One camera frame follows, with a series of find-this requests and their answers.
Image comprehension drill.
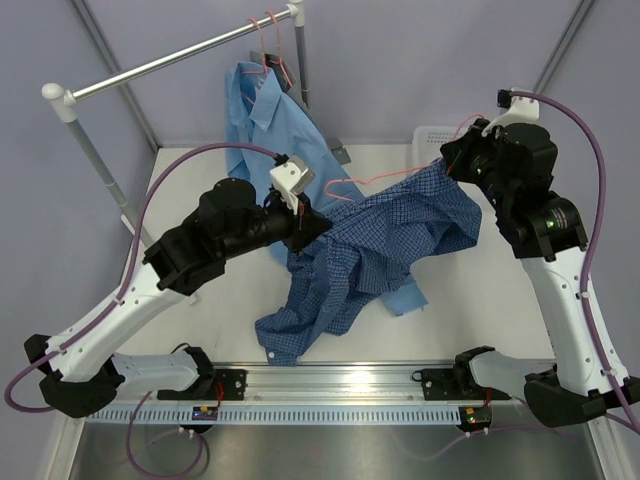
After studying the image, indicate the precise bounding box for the light blue shirt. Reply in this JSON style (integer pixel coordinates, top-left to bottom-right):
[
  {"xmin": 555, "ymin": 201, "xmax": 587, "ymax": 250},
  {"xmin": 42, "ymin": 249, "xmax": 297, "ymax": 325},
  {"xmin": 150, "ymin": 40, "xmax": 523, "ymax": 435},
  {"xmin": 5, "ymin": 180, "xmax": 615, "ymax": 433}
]
[{"xmin": 225, "ymin": 61, "xmax": 427, "ymax": 316}]

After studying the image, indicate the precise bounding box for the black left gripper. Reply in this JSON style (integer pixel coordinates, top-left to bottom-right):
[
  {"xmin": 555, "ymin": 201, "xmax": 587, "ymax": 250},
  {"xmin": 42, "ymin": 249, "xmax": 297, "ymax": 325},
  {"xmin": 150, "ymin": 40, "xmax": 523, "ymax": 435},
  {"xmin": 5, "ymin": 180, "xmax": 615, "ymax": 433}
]
[{"xmin": 219, "ymin": 191, "xmax": 332, "ymax": 261}]

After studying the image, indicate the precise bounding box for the aluminium mounting rail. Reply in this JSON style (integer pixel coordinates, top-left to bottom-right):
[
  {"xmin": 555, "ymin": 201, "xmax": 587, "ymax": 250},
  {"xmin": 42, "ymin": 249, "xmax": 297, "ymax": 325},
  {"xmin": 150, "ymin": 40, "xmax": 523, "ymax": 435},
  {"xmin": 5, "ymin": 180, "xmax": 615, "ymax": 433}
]
[{"xmin": 64, "ymin": 329, "xmax": 574, "ymax": 407}]

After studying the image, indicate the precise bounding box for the grey shirt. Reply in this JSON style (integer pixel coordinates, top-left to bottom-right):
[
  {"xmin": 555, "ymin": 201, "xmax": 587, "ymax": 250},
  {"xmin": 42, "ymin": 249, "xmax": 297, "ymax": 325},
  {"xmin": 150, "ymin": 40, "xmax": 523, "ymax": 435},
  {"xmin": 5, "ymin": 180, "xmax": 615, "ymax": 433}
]
[{"xmin": 265, "ymin": 53, "xmax": 310, "ymax": 115}]

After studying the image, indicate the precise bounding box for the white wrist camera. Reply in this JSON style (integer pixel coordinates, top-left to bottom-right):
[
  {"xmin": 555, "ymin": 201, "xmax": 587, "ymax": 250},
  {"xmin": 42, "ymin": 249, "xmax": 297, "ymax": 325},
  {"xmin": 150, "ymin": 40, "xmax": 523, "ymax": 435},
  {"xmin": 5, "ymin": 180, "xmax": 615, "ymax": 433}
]
[
  {"xmin": 482, "ymin": 89, "xmax": 540, "ymax": 136},
  {"xmin": 269, "ymin": 156, "xmax": 315, "ymax": 215}
]

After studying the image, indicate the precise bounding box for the pink hanger of checkered shirt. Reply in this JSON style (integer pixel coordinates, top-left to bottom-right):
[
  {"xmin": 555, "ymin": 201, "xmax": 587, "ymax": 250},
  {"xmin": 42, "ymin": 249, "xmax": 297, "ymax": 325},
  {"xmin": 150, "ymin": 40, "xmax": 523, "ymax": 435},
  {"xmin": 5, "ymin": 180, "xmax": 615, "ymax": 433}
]
[{"xmin": 323, "ymin": 113, "xmax": 486, "ymax": 202}]

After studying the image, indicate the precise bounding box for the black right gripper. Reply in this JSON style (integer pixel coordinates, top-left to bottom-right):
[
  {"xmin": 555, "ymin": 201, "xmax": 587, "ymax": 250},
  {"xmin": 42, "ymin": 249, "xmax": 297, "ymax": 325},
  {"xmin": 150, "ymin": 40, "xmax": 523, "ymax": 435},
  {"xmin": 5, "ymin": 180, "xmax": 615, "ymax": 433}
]
[{"xmin": 445, "ymin": 118, "xmax": 515, "ymax": 212}]

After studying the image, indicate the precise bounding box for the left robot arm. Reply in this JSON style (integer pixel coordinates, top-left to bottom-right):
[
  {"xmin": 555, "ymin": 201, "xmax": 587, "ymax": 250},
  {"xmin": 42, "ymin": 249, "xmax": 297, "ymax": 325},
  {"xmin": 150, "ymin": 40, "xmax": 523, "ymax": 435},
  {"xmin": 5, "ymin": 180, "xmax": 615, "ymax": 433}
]
[{"xmin": 24, "ymin": 178, "xmax": 332, "ymax": 418}]

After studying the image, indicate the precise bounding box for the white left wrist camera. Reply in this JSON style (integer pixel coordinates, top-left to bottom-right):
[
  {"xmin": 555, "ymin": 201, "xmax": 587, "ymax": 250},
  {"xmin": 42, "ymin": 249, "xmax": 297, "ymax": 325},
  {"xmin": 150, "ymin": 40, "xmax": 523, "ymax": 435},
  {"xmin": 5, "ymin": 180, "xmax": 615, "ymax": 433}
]
[{"xmin": 269, "ymin": 156, "xmax": 315, "ymax": 215}]

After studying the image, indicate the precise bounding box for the white plastic basket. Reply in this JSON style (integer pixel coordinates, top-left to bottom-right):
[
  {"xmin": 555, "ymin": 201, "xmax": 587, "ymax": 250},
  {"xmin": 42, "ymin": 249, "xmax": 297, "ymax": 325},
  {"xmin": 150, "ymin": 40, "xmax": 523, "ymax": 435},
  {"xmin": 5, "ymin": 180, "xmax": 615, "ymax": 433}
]
[{"xmin": 411, "ymin": 126, "xmax": 468, "ymax": 167}]

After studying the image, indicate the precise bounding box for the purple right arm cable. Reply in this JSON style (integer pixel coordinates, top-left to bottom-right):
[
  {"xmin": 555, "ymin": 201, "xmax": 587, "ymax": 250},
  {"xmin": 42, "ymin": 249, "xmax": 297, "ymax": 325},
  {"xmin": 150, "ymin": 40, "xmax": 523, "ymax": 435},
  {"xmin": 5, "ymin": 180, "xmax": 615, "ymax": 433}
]
[{"xmin": 399, "ymin": 88, "xmax": 640, "ymax": 461}]

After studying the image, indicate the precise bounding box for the pink hanger of grey shirt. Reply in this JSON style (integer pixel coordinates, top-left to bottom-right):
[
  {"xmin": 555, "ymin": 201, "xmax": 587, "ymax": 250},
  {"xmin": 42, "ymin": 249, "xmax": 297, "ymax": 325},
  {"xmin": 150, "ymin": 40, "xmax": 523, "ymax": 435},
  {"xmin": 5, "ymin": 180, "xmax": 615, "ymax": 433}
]
[{"xmin": 265, "ymin": 10, "xmax": 294, "ymax": 90}]

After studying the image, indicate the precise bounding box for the blue checkered shirt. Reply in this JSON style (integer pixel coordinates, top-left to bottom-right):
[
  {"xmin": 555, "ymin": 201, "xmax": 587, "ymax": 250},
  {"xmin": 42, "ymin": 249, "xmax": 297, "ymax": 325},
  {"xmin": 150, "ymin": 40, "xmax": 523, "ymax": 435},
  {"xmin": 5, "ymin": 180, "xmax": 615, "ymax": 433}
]
[{"xmin": 255, "ymin": 160, "xmax": 482, "ymax": 366}]

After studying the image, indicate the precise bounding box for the white slotted cable duct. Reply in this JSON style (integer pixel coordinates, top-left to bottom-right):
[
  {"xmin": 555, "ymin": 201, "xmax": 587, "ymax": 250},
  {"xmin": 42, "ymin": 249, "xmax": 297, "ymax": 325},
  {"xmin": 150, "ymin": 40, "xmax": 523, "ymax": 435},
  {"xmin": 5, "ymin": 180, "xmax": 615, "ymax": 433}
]
[{"xmin": 88, "ymin": 404, "xmax": 462, "ymax": 426}]

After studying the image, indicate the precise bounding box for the metal clothes rack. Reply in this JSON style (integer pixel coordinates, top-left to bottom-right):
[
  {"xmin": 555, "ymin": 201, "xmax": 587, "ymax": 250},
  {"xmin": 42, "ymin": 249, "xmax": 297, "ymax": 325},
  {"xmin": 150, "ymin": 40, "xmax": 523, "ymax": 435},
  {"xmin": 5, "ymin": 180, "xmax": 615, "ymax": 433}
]
[{"xmin": 40, "ymin": 0, "xmax": 351, "ymax": 306}]

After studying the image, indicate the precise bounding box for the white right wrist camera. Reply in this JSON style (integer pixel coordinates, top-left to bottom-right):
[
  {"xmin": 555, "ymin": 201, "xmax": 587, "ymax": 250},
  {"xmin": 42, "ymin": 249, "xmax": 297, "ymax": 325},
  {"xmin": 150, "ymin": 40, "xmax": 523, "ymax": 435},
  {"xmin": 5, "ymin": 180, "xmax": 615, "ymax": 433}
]
[{"xmin": 482, "ymin": 89, "xmax": 540, "ymax": 136}]

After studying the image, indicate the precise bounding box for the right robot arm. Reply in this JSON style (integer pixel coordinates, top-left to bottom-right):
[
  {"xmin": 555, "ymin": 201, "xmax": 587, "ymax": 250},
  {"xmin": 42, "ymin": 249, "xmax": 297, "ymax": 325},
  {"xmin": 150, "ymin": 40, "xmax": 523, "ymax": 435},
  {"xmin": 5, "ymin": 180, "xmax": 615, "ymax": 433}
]
[{"xmin": 440, "ymin": 120, "xmax": 639, "ymax": 428}]

